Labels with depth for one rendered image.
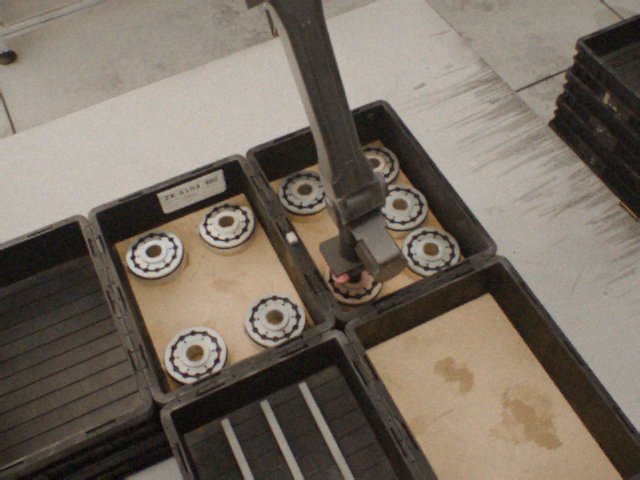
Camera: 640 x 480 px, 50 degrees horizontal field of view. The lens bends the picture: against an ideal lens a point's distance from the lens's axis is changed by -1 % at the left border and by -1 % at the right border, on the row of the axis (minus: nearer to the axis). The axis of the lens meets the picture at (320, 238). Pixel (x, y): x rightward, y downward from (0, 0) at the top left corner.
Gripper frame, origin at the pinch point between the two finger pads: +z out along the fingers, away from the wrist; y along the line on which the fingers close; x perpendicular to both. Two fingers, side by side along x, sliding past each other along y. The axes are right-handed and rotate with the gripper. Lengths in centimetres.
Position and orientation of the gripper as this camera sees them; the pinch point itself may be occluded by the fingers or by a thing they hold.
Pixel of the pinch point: (352, 273)
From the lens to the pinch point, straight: 119.1
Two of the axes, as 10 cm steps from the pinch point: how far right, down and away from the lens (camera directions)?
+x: -4.5, -7.7, 4.5
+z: -0.1, 5.1, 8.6
